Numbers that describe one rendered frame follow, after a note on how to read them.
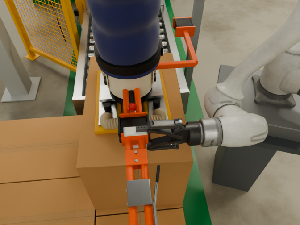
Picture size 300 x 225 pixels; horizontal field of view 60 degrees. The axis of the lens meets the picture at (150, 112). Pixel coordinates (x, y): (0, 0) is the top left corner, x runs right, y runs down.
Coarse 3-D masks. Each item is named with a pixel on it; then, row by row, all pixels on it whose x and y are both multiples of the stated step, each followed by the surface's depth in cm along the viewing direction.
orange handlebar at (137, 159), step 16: (192, 48) 106; (160, 64) 100; (176, 64) 100; (192, 64) 101; (128, 96) 90; (128, 112) 85; (128, 144) 77; (144, 144) 77; (128, 160) 73; (144, 160) 73; (128, 176) 70; (144, 176) 70; (128, 208) 66; (144, 208) 65
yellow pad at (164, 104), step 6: (156, 72) 114; (156, 78) 112; (162, 78) 113; (162, 84) 110; (162, 90) 108; (144, 102) 104; (150, 102) 103; (156, 102) 100; (162, 102) 103; (144, 108) 102; (150, 108) 101; (156, 108) 101; (162, 108) 101; (168, 108) 102; (150, 114) 99; (168, 114) 100
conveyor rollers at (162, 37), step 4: (160, 20) 222; (160, 24) 215; (160, 28) 218; (160, 32) 210; (92, 36) 207; (160, 36) 204; (164, 36) 204; (92, 40) 201; (164, 40) 205; (92, 44) 202; (164, 44) 198; (92, 48) 195; (164, 52) 193; (168, 52) 195; (88, 56) 189; (88, 64) 183
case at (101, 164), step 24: (96, 72) 118; (168, 72) 118; (168, 96) 108; (96, 144) 93; (120, 144) 93; (96, 168) 88; (120, 168) 89; (168, 168) 92; (96, 192) 103; (120, 192) 105; (168, 192) 108
